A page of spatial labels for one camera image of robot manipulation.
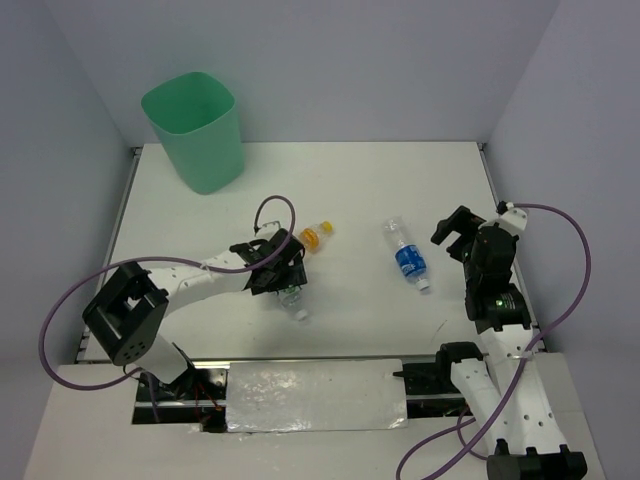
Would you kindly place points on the green plastic bin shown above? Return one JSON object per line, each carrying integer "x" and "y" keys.
{"x": 195, "y": 118}

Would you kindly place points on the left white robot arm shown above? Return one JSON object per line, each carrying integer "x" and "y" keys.
{"x": 126, "y": 314}

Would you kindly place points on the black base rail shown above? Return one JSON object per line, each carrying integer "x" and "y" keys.
{"x": 204, "y": 406}

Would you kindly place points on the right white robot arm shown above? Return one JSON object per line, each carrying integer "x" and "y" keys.
{"x": 498, "y": 377}

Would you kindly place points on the blue label clear bottle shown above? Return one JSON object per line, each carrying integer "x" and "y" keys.
{"x": 407, "y": 255}

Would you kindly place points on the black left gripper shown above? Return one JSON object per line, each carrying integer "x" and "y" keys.
{"x": 293, "y": 275}

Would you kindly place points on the yellow cap orange label bottle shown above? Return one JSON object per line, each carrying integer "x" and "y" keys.
{"x": 315, "y": 236}

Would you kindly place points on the silver foil sheet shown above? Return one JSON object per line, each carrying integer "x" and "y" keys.
{"x": 312, "y": 396}

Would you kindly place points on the green-blue label clear bottle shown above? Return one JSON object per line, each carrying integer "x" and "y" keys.
{"x": 291, "y": 300}

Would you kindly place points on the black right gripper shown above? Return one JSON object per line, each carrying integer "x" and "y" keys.
{"x": 462, "y": 220}

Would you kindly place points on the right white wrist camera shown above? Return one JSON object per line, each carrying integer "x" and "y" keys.
{"x": 511, "y": 218}

